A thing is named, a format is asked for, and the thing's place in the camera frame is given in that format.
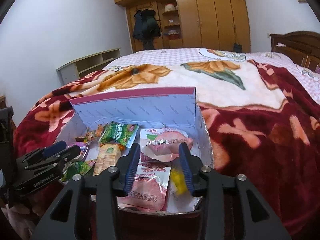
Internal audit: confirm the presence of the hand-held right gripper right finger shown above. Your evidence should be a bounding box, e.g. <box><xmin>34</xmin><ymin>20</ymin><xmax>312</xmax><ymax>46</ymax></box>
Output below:
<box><xmin>178</xmin><ymin>142</ymin><xmax>292</xmax><ymax>240</ymax></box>

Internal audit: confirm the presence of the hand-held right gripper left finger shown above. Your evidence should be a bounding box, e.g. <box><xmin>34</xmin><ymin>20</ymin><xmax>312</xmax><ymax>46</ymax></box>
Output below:
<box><xmin>31</xmin><ymin>143</ymin><xmax>141</xmax><ymax>240</ymax></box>

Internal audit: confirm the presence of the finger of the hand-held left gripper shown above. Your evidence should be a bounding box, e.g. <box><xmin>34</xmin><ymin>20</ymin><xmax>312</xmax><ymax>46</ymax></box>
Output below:
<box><xmin>25</xmin><ymin>145</ymin><xmax>81</xmax><ymax>172</ymax></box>
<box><xmin>16</xmin><ymin>140</ymin><xmax>67</xmax><ymax>166</ymax></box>

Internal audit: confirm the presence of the bright yellow candy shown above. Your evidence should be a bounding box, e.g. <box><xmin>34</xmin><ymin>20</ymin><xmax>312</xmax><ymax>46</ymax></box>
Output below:
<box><xmin>170</xmin><ymin>166</ymin><xmax>188</xmax><ymax>196</ymax></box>

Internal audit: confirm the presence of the green snack packet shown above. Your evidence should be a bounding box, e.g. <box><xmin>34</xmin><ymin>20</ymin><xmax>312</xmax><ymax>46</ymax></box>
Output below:
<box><xmin>99</xmin><ymin>121</ymin><xmax>140</xmax><ymax>148</ymax></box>
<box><xmin>61</xmin><ymin>160</ymin><xmax>97</xmax><ymax>182</ymax></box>

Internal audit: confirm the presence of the pink jelly pouch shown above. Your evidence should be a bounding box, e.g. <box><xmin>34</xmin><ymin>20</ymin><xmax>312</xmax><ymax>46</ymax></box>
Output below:
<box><xmin>117</xmin><ymin>161</ymin><xmax>173</xmax><ymax>212</ymax></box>
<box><xmin>139</xmin><ymin>127</ymin><xmax>194</xmax><ymax>163</ymax></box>

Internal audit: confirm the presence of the pile of small candies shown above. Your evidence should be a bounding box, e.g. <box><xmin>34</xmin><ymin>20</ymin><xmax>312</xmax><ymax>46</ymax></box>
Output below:
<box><xmin>75</xmin><ymin>124</ymin><xmax>104</xmax><ymax>145</ymax></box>

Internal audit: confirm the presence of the orange cracker packet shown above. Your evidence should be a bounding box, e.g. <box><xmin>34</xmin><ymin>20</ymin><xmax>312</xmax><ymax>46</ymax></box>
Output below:
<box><xmin>92</xmin><ymin>143</ymin><xmax>123</xmax><ymax>177</ymax></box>

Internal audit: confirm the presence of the pink cardboard box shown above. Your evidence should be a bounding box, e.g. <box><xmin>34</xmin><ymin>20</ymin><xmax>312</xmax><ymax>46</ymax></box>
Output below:
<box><xmin>54</xmin><ymin>87</ymin><xmax>215</xmax><ymax>217</ymax></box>

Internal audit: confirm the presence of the red floral blanket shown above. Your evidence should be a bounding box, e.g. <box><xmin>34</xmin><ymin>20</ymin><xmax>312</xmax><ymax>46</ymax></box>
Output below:
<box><xmin>14</xmin><ymin>59</ymin><xmax>320</xmax><ymax>240</ymax></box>

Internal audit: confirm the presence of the grey low shelf unit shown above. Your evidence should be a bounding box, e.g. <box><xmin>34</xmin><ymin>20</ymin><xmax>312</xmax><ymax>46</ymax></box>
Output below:
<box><xmin>56</xmin><ymin>47</ymin><xmax>122</xmax><ymax>85</ymax></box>

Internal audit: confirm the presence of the pink checked bed sheet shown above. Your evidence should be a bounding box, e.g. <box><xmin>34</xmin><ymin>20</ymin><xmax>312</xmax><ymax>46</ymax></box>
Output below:
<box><xmin>102</xmin><ymin>47</ymin><xmax>320</xmax><ymax>90</ymax></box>

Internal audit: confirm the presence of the dark green hanging jacket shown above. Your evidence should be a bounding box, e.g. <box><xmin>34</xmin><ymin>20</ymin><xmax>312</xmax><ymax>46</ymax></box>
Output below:
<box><xmin>141</xmin><ymin>9</ymin><xmax>160</xmax><ymax>50</ymax></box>

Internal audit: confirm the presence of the dark blue hanging jacket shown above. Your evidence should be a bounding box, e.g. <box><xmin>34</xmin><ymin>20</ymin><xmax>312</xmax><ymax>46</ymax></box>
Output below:
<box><xmin>132</xmin><ymin>10</ymin><xmax>145</xmax><ymax>40</ymax></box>

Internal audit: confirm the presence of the wooden wardrobe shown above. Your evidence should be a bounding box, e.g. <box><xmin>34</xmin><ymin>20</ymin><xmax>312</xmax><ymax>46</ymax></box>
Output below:
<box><xmin>114</xmin><ymin>0</ymin><xmax>251</xmax><ymax>53</ymax></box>

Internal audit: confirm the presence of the wooden headboard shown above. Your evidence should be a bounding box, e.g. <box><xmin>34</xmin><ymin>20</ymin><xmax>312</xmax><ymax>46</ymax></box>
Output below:
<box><xmin>269</xmin><ymin>31</ymin><xmax>320</xmax><ymax>72</ymax></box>

